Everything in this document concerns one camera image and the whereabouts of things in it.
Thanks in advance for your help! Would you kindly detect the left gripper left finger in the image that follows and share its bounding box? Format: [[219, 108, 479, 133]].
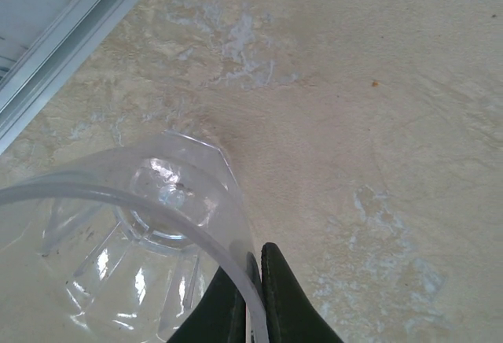
[[167, 267, 248, 343]]

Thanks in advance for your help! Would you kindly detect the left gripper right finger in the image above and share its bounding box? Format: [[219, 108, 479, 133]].
[[260, 242, 343, 343]]

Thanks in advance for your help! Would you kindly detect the clear plastic cup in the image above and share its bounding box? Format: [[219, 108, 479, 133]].
[[0, 130, 268, 343]]

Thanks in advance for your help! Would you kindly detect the aluminium table side rail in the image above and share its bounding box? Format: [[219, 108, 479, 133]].
[[0, 0, 171, 156]]

